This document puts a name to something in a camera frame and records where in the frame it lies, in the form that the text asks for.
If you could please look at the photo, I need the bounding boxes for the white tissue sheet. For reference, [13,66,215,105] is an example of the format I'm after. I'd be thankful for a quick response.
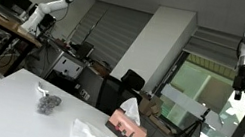
[116,95,146,128]

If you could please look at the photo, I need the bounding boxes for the orange tissue box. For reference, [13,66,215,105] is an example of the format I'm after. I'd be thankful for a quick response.
[102,106,152,137]

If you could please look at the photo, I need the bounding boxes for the wooden desk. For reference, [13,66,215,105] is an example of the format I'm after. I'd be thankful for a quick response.
[0,10,48,82]

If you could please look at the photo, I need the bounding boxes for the grey blinds over window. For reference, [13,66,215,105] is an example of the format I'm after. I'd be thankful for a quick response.
[180,23,245,72]

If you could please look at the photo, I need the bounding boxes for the stacked cardboard boxes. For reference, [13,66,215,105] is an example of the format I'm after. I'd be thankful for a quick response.
[136,92,166,119]

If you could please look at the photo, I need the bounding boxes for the small dark monitor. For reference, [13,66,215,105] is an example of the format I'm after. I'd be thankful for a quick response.
[75,39,96,61]

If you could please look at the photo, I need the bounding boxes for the white drawer cabinet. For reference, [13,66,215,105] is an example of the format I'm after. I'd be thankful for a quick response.
[43,47,88,84]

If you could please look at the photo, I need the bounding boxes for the black office chair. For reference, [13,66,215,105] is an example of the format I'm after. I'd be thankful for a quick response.
[94,64,148,121]

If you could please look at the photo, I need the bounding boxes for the black camera tripod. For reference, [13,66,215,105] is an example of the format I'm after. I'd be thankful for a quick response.
[173,103,213,137]

